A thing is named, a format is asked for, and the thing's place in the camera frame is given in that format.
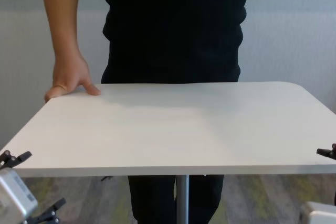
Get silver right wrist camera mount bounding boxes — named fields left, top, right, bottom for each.
left=300, top=201, right=336, bottom=224

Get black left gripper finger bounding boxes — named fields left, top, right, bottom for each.
left=26, top=198, right=67, bottom=224
left=0, top=150, right=33, bottom=170

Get white rolling pedestal table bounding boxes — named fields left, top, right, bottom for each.
left=0, top=81, right=336, bottom=224

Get person's right hand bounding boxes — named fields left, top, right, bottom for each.
left=44, top=55, right=102, bottom=104

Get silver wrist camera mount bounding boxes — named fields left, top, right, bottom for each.
left=0, top=168, right=39, bottom=222
left=300, top=201, right=336, bottom=224

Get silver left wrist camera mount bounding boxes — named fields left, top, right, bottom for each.
left=0, top=168, right=39, bottom=222

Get person's right forearm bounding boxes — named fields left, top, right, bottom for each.
left=39, top=0, right=82, bottom=62

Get black trousers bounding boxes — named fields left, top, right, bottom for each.
left=128, top=174, right=225, bottom=224

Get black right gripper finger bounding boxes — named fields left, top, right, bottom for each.
left=316, top=144, right=336, bottom=161

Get black shirt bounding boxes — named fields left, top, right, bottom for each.
left=101, top=0, right=250, bottom=85

